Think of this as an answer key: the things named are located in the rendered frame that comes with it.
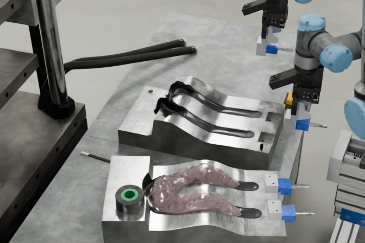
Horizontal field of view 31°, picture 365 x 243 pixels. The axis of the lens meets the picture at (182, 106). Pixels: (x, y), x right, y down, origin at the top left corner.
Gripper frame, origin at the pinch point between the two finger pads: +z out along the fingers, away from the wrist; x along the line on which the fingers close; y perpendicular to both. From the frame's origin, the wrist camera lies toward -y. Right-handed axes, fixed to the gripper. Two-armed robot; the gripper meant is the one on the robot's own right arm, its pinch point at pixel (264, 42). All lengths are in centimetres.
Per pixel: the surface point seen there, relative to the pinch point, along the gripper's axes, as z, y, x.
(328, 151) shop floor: 95, 28, 58
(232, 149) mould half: 8, 1, -53
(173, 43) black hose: 11.4, -37.2, 7.6
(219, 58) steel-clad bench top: 14.9, -18.1, 6.9
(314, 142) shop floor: 95, 21, 62
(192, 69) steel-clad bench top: 14.9, -26.4, -2.9
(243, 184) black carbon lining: 10, 7, -65
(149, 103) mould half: 8.9, -32.4, -35.9
